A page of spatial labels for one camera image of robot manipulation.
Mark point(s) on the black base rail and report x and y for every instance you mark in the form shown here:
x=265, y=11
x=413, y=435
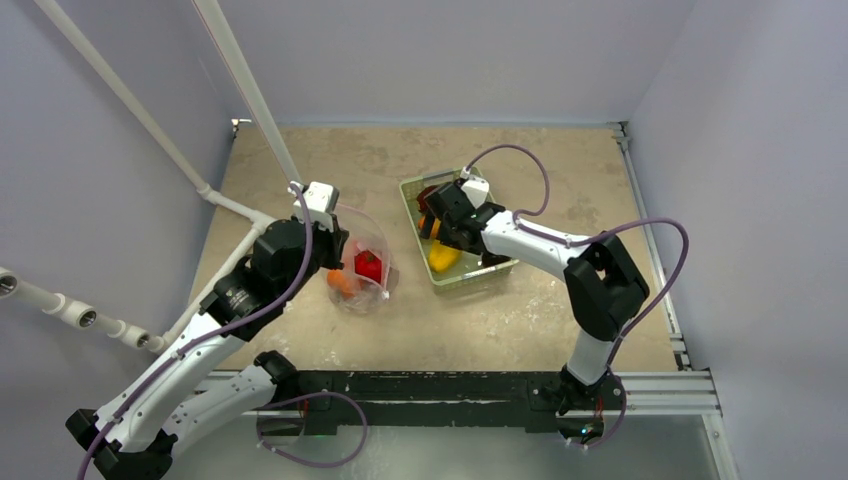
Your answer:
x=534, y=401

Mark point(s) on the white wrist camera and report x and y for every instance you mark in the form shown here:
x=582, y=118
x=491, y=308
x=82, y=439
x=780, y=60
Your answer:
x=315, y=203
x=475, y=187

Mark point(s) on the red tomato toy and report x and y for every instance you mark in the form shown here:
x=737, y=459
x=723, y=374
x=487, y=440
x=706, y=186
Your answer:
x=368, y=267

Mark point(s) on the clear pink zip bag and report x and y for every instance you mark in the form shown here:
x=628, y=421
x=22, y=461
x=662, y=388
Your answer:
x=364, y=234

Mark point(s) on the orange green mango toy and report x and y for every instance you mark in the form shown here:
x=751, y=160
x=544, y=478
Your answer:
x=428, y=227

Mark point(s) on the aluminium frame rail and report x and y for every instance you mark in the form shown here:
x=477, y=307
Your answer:
x=686, y=392

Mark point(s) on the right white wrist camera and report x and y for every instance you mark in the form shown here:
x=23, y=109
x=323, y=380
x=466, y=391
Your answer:
x=475, y=187

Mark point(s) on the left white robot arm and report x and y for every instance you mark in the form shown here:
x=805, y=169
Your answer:
x=140, y=433

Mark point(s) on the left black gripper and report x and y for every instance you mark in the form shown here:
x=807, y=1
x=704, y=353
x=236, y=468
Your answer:
x=335, y=241

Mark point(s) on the orange fruit toy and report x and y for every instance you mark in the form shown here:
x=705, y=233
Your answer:
x=340, y=282

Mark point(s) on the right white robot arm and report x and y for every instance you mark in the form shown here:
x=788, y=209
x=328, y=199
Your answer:
x=605, y=287

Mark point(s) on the yellow bell pepper toy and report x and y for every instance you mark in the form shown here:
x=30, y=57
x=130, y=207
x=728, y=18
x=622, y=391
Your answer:
x=442, y=258

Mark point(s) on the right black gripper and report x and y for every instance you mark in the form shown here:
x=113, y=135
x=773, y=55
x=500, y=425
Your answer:
x=437, y=221

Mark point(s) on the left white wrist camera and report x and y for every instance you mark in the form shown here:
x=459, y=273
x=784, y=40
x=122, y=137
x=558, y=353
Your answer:
x=315, y=203

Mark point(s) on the light green plastic basket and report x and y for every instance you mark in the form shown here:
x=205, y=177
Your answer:
x=469, y=269

